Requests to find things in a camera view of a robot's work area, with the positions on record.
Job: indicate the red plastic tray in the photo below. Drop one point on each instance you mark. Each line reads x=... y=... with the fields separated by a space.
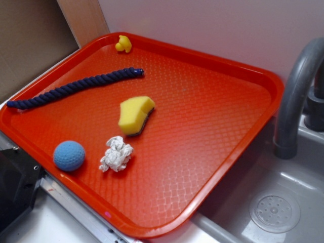
x=207 y=111

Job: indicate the yellow kitchen sponge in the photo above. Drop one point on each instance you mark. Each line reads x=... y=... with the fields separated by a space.
x=134 y=113

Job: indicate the crumpled white paper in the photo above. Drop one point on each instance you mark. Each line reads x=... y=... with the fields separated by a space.
x=116 y=156

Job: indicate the yellow rubber duck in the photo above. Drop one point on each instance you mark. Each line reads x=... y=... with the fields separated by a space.
x=123 y=44

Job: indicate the blue dimpled ball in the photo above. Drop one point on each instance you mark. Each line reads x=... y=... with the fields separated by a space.
x=69 y=156

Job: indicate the light wooden board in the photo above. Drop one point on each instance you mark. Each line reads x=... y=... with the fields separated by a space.
x=85 y=19

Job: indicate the grey toy sink basin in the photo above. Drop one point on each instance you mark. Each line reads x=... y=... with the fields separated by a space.
x=266 y=199

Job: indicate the grey toy faucet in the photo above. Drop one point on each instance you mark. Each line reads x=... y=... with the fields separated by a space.
x=303 y=91

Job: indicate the brown cardboard panel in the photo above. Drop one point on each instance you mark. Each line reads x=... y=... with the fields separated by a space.
x=34 y=37

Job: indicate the black metal bracket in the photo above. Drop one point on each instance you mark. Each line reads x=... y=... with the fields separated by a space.
x=20 y=179

